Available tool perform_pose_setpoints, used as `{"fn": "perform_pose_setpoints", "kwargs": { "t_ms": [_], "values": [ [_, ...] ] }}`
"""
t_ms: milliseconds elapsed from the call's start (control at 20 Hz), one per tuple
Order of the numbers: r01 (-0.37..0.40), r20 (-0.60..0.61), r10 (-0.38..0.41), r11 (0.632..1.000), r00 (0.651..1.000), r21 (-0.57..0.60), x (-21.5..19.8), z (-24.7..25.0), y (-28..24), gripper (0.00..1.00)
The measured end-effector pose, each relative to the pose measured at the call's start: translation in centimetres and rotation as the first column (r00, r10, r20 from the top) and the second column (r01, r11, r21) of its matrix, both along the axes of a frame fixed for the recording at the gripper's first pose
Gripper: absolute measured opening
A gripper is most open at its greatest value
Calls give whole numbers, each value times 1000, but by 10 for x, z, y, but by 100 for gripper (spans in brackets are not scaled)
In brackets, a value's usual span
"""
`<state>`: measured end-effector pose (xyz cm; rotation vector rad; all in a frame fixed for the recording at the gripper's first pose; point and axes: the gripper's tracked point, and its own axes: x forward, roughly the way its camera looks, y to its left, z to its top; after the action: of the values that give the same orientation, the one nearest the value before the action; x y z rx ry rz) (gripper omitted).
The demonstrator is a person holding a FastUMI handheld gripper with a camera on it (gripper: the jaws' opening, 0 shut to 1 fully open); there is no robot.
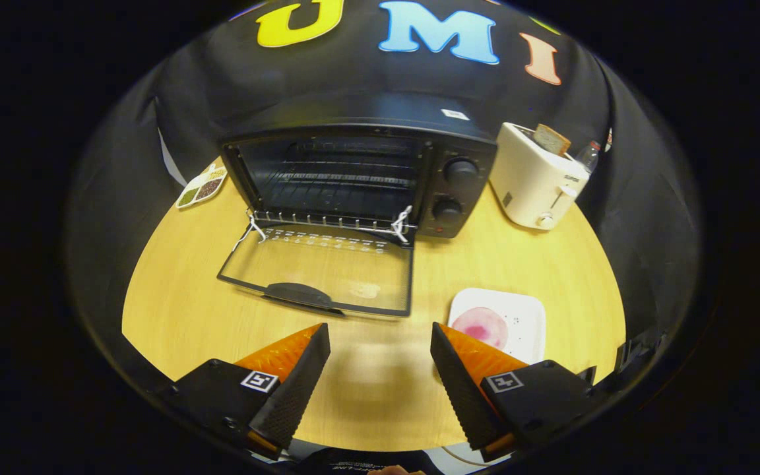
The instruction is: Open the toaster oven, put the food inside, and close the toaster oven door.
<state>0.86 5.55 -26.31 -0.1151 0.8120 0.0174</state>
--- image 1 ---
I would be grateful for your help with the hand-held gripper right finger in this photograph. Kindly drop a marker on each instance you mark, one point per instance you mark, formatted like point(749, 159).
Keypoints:
point(462, 392)

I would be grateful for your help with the pink round ham slice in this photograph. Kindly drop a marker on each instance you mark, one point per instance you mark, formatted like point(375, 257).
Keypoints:
point(479, 326)

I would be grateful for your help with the black toaster oven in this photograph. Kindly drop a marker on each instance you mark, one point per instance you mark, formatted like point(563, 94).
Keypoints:
point(353, 112)

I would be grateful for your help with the white divided dish with beans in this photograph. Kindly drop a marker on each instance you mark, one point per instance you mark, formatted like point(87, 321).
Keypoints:
point(198, 191)

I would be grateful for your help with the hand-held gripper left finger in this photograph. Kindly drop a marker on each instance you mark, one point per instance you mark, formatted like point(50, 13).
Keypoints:
point(294, 396)

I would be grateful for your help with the clear water bottle red label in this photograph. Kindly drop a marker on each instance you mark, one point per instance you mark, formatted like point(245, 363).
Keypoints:
point(590, 155)

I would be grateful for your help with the white pop-up toaster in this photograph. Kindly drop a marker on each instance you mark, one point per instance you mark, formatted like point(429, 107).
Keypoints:
point(532, 185)

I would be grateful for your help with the white square plate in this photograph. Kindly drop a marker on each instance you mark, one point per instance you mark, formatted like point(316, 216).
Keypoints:
point(525, 323)

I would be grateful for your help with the brown bread slice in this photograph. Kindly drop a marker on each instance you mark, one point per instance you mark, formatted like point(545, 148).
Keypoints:
point(551, 140)

